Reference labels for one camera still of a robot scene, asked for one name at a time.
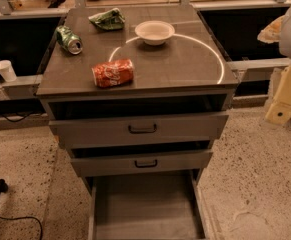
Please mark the green soda can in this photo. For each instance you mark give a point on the green soda can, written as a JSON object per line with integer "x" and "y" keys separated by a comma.
{"x": 68, "y": 40}

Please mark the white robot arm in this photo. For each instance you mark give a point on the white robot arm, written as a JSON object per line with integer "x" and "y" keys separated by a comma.
{"x": 285, "y": 36}

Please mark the top drawer black handle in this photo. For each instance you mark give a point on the top drawer black handle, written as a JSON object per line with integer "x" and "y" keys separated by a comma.
{"x": 142, "y": 130}

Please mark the red soda can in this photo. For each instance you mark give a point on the red soda can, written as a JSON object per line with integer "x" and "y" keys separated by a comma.
{"x": 114, "y": 73}

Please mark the drawer black handle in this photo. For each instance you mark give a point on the drawer black handle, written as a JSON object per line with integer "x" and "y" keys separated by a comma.
{"x": 146, "y": 164}
{"x": 142, "y": 130}

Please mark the white bowl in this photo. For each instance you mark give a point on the white bowl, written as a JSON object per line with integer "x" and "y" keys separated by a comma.
{"x": 154, "y": 32}

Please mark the green chip bag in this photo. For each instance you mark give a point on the green chip bag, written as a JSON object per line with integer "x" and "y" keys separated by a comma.
{"x": 110, "y": 20}

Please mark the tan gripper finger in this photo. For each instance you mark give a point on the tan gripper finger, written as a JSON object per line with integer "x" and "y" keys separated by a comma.
{"x": 279, "y": 110}
{"x": 271, "y": 33}

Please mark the middle drawer black handle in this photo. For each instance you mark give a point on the middle drawer black handle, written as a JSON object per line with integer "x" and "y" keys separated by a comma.
{"x": 146, "y": 164}

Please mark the grey drawer cabinet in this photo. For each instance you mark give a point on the grey drawer cabinet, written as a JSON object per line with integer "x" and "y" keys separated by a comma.
{"x": 187, "y": 74}

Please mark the white paper cup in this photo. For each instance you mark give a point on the white paper cup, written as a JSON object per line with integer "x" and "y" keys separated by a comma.
{"x": 6, "y": 71}

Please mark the bottom drawer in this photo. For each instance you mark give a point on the bottom drawer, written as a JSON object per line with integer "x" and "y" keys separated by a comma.
{"x": 152, "y": 206}

